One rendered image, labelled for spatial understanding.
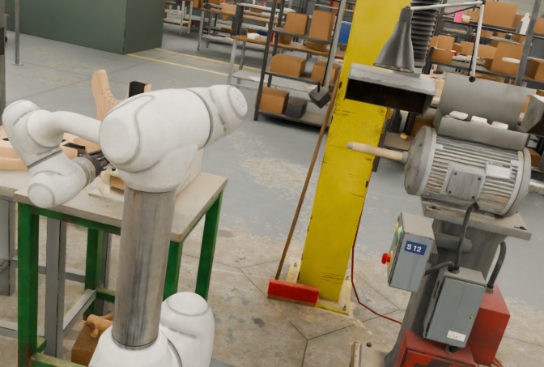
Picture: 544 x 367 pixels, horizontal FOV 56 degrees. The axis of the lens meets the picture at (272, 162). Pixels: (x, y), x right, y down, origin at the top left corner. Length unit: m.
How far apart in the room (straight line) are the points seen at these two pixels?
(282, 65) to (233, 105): 5.60
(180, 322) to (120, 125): 0.59
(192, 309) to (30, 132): 0.61
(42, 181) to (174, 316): 0.49
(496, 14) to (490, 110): 4.71
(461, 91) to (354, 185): 1.11
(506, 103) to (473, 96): 0.11
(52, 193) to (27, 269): 0.73
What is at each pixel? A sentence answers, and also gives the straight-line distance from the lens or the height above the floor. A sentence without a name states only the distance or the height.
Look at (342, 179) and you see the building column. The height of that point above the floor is 0.80.
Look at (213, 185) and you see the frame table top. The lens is 2.15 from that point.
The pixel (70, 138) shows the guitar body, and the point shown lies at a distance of 2.37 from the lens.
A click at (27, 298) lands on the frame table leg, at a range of 2.20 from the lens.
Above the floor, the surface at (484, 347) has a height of 0.63.
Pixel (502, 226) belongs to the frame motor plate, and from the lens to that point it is 1.92.
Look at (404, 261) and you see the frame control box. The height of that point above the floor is 1.02.
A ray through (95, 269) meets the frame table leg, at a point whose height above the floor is 0.34.
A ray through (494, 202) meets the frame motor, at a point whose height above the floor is 1.19.
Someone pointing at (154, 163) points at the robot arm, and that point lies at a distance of 0.93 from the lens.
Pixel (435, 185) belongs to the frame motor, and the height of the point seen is 1.21.
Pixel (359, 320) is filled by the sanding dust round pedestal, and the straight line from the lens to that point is 3.18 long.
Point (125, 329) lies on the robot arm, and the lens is 1.17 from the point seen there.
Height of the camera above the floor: 1.77
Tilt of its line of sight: 20 degrees down
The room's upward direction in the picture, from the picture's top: 10 degrees clockwise
